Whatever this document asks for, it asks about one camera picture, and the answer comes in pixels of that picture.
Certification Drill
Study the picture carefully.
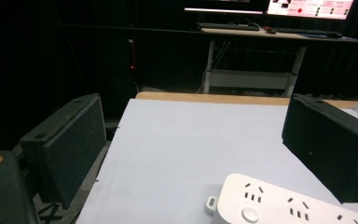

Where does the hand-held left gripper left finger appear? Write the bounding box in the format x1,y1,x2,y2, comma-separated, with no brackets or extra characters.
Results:
20,92,108,210

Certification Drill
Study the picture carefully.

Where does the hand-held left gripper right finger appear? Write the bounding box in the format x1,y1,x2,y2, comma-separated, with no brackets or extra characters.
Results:
281,92,358,205

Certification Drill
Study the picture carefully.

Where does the white power strip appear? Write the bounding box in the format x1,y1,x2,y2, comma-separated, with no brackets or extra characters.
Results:
205,173,358,224

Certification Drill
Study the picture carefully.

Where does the dark computer tower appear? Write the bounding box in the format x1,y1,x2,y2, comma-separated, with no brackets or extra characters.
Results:
126,36,138,91

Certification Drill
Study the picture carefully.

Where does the wooden desk with white legs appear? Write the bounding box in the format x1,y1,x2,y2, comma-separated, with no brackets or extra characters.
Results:
200,27,358,98

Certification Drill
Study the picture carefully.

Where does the white table cover sheet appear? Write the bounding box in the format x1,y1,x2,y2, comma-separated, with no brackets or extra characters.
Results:
75,98,358,224

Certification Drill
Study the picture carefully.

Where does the black keyboard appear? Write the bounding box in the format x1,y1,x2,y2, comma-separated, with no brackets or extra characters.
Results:
274,27,340,36
196,21,261,32

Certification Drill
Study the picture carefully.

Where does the bright computer monitor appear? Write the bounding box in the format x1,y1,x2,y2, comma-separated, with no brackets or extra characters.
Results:
266,0,355,21

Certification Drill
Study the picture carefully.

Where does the dark computer monitor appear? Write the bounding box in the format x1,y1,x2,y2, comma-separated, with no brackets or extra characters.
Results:
183,0,267,16

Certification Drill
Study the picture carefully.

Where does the hanging white cable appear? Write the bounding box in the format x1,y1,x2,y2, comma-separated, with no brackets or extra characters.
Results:
195,40,231,94

